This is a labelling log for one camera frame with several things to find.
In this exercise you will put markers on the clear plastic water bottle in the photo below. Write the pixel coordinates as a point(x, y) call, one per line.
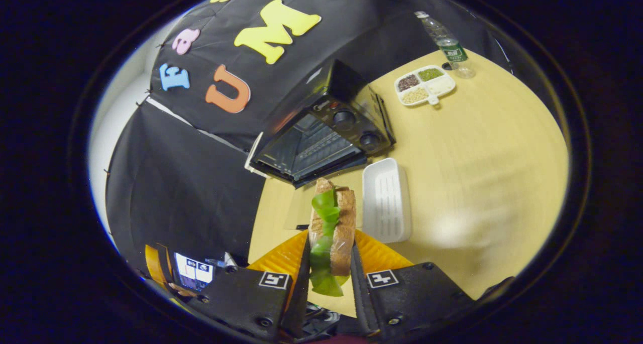
point(452, 50)

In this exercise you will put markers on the white divided dish of grains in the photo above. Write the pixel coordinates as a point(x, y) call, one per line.
point(427, 85)

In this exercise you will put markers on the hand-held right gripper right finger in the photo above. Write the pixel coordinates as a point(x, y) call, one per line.
point(360, 294)

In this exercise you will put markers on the sandwich with green lettuce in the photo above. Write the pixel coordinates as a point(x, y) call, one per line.
point(344, 223)

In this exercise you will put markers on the black electric oven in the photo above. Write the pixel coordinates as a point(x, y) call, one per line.
point(346, 118)

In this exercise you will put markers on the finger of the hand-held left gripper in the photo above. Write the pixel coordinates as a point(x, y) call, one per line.
point(193, 272)

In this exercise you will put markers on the white rectangular plate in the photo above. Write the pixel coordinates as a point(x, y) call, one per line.
point(384, 203)

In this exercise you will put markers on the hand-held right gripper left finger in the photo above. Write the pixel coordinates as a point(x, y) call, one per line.
point(300, 304)

